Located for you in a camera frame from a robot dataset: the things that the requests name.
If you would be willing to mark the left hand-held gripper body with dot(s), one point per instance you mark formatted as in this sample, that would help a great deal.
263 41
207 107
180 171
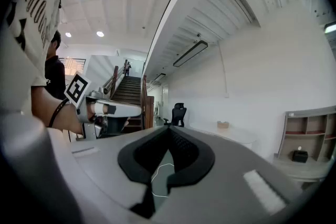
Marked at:
84 112

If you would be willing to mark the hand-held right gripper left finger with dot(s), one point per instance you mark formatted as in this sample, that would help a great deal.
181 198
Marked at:
105 160

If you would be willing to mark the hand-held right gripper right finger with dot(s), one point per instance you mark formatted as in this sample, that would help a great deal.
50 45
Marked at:
231 191

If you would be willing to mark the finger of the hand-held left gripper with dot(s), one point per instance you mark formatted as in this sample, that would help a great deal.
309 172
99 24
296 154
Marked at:
126 108

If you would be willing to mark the white curved vanity desk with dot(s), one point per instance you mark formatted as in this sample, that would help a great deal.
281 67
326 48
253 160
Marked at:
236 136

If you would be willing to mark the person's left forearm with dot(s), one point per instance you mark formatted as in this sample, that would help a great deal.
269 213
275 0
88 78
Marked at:
42 102

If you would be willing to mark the dark wooden staircase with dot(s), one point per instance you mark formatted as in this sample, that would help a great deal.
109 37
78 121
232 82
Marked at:
131 89

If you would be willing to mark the black linear ceiling light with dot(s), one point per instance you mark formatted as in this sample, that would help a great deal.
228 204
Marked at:
157 78
190 53

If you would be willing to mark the window with blinds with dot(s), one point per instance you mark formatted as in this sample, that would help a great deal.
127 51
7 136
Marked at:
73 64

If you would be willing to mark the black office chair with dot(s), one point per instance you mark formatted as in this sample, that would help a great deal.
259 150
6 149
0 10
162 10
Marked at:
178 112

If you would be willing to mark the round beige item on desk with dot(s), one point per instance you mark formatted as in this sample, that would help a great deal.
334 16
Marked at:
223 125

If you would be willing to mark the grey wooden shelf unit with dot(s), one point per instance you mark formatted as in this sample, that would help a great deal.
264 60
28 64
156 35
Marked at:
302 168

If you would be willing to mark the black box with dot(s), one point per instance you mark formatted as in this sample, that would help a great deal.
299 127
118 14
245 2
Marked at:
300 157

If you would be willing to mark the round ceiling light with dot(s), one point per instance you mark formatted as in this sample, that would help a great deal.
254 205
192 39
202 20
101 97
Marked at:
68 34
100 33

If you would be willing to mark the white printed T-shirt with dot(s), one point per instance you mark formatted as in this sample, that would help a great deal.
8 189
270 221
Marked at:
31 34

